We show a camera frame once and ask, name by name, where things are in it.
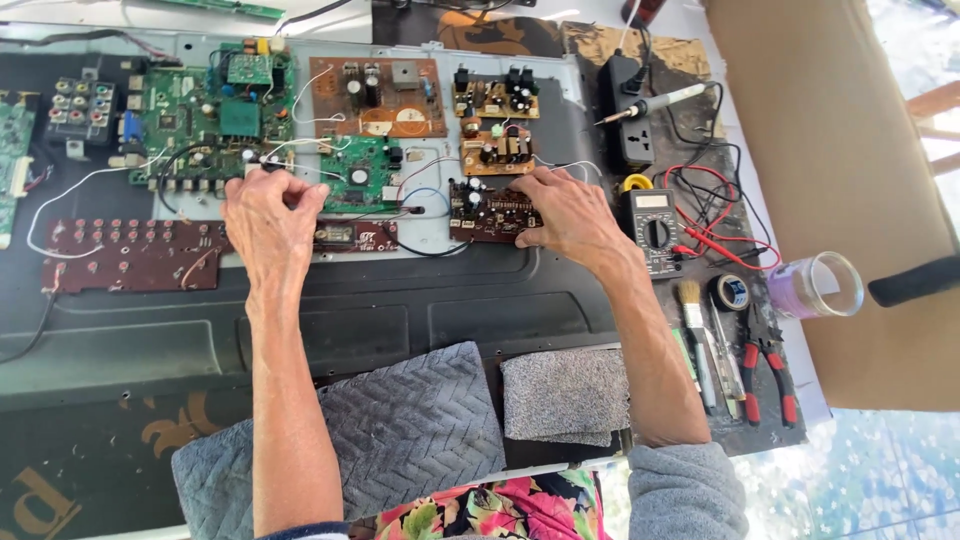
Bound person's right hand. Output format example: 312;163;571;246
511;165;640;281

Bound person's left hand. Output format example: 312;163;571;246
219;169;332;300

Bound dark brown capacitor circuit board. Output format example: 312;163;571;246
447;177;546;246

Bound black digital multimeter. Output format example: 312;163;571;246
625;188;687;281

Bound small brown display circuit board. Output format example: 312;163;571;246
312;219;401;255

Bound small green square circuit board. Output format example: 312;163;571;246
319;135;405;216

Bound black power strip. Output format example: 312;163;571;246
597;51;657;172

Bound small tan transformer circuit board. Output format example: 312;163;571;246
459;122;536;178

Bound large green main circuit board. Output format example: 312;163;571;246
126;37;298;198

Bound long brown button circuit board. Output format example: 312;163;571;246
40;216;235;295

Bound red multimeter probe lead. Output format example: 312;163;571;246
663;164;783;273

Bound tan circuit board black relays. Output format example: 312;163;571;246
451;64;541;121

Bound silver metal mounting plate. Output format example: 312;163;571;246
148;39;595;265

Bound small bristle paintbrush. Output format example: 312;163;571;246
676;279;719;411

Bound dark grey television back panel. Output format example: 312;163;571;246
0;51;625;415

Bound brown copper-coil circuit board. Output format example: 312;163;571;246
309;56;449;141

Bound black multimeter probe lead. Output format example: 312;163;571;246
651;78;775;265

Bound black electrical tape roll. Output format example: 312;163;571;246
708;273;752;313

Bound small folded grey towel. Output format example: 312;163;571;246
500;348;632;450

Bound black work mat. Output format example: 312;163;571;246
561;21;810;459

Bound dark red bottle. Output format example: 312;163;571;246
620;0;670;29

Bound black panel with coloured jacks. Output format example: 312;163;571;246
43;73;123;148

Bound narrow green strip circuit board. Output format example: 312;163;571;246
150;0;287;21

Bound clear glass jar purple label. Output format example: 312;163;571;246
765;250;866;321

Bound large grey quilted cloth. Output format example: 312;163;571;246
170;340;508;528

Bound brown cardboard sheet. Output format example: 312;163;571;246
703;0;960;413

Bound green circuit board white connector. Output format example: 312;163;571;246
0;90;40;250

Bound black cloth with gold print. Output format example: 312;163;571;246
0;0;565;540

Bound floral clothing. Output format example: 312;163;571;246
351;468;610;540

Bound wooden chair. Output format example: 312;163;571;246
903;78;960;178

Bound white-handled soldering iron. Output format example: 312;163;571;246
594;81;715;127

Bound thin blue wire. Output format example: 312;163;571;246
400;186;453;220

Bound black looped wire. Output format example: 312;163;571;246
378;204;474;260

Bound clear-handled tester screwdriver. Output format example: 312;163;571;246
708;295;748;421

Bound long white wire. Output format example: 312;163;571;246
25;148;172;261

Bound red-handled pliers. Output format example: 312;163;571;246
738;303;799;430

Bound black cable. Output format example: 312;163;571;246
0;291;60;366

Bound black padded handle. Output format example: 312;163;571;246
867;254;960;309

